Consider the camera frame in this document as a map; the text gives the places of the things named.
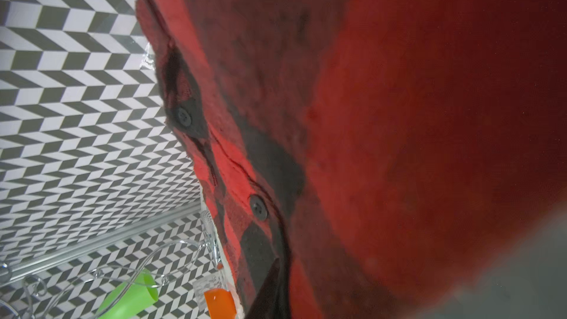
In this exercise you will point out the red black plaid shirt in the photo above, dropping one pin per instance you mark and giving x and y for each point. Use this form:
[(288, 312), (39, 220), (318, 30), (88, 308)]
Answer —
[(365, 158)]

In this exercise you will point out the chrome glass holder stand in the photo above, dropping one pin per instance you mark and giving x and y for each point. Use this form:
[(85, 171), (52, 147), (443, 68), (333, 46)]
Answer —
[(85, 281)]

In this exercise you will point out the clear plastic cup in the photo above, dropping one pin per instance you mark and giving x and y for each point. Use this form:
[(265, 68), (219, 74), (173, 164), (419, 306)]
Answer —
[(215, 280)]

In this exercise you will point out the orange plastic bowl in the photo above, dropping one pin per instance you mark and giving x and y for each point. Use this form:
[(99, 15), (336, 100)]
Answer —
[(220, 304)]

